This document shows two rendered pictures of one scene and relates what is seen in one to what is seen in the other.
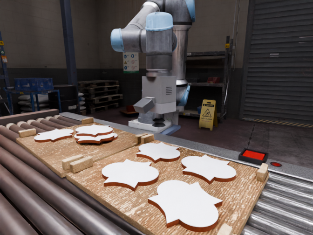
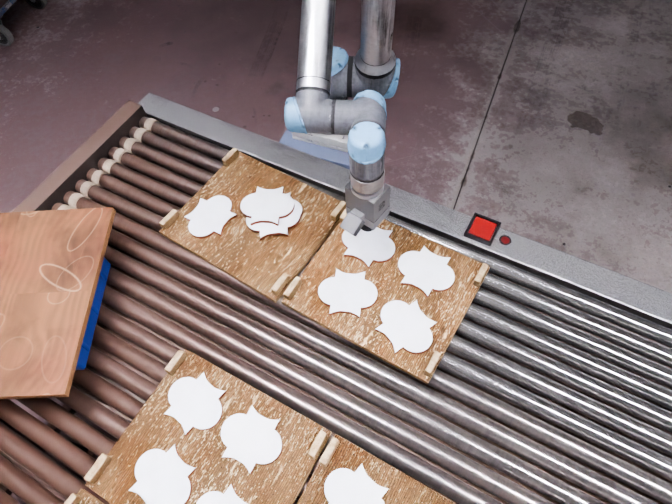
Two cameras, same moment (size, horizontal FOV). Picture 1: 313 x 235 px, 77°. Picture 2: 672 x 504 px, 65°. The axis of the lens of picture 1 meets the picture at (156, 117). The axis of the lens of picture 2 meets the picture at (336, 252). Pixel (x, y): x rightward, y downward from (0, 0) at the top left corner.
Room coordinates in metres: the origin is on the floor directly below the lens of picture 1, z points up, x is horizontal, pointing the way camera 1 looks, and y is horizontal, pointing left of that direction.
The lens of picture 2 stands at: (-0.15, 0.10, 2.11)
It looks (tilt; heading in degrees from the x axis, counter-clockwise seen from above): 58 degrees down; 358
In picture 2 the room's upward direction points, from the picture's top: 7 degrees counter-clockwise
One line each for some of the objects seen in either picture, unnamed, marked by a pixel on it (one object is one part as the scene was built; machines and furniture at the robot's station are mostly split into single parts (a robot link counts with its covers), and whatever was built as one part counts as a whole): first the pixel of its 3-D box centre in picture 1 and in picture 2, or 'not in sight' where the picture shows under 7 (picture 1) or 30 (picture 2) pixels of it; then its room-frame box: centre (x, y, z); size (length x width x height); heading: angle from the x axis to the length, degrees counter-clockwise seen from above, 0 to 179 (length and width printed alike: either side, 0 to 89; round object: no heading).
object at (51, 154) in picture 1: (83, 140); (255, 219); (0.73, 0.29, 0.93); 0.41 x 0.35 x 0.02; 49
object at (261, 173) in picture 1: (262, 172); (480, 275); (0.45, -0.27, 0.95); 0.06 x 0.02 x 0.03; 141
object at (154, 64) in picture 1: (158, 64); (366, 176); (0.59, -0.01, 1.21); 0.08 x 0.08 x 0.05
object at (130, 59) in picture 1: (130, 58); not in sight; (6.36, 0.81, 1.55); 0.61 x 0.02 x 0.91; 60
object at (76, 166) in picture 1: (81, 164); (292, 288); (0.49, 0.20, 0.95); 0.06 x 0.02 x 0.03; 141
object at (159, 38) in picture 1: (159, 36); (366, 151); (0.60, -0.01, 1.29); 0.09 x 0.08 x 0.11; 168
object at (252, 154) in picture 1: (253, 156); (482, 229); (0.60, -0.32, 0.92); 0.06 x 0.06 x 0.01; 53
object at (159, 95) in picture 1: (153, 92); (360, 204); (0.58, 0.01, 1.14); 0.12 x 0.09 x 0.16; 133
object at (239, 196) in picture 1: (168, 175); (386, 285); (0.47, -0.03, 0.93); 0.41 x 0.35 x 0.02; 51
